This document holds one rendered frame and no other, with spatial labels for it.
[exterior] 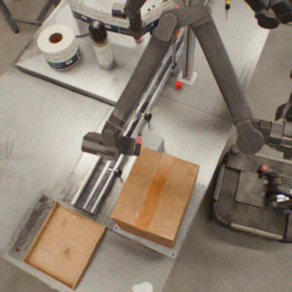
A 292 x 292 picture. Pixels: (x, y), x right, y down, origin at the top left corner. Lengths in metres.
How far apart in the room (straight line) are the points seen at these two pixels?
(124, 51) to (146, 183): 0.88
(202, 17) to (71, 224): 1.06
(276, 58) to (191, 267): 1.92
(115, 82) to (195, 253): 1.25
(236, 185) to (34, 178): 1.25
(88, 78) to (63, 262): 0.93
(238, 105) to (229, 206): 1.29
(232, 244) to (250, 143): 1.48
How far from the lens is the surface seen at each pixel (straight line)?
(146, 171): 1.22
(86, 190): 1.50
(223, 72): 0.88
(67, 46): 1.76
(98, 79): 1.76
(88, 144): 1.06
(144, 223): 1.17
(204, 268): 2.28
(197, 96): 1.72
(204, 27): 0.86
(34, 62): 1.96
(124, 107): 0.96
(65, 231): 1.53
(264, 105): 2.76
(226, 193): 2.14
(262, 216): 2.15
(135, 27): 1.53
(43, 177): 1.64
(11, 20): 3.41
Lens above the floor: 2.27
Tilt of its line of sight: 65 degrees down
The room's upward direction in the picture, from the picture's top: 8 degrees counter-clockwise
